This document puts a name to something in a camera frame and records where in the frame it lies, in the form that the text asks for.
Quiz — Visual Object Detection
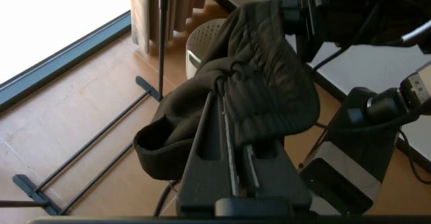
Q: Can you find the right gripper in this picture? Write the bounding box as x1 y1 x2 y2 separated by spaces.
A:
296 0 371 63

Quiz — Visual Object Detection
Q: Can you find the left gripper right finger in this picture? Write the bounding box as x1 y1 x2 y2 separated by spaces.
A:
242 139 313 215

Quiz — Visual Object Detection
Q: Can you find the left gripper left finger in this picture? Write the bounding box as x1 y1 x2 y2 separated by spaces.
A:
176 89 240 215

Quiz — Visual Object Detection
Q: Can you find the black garment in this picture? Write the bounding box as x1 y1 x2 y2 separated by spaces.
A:
133 0 321 182

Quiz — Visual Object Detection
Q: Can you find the white laundry basket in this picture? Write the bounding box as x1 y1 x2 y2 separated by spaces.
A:
185 17 227 80

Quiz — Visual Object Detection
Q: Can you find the black clothes rack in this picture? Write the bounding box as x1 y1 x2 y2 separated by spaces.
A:
0 0 172 217

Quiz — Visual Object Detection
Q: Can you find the brown curtain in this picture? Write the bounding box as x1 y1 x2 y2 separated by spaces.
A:
129 0 222 55

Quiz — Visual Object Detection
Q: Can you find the window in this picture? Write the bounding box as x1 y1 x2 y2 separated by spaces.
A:
0 0 132 112

